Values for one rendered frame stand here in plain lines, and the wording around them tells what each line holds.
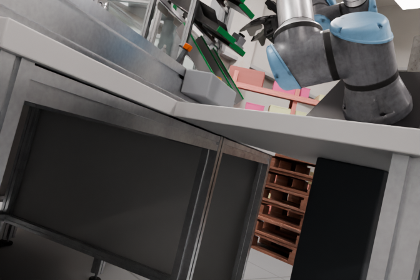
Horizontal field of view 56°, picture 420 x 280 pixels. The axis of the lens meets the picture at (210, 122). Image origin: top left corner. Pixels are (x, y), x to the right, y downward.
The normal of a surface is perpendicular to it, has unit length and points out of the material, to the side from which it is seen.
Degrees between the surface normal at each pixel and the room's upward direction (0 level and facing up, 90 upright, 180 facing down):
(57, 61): 90
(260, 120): 90
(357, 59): 128
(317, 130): 90
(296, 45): 81
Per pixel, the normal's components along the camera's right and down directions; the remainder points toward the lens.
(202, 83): -0.33, -0.15
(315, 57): -0.39, 0.14
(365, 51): -0.23, 0.54
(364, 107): -0.65, 0.30
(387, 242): -0.71, -0.22
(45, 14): 0.92, 0.20
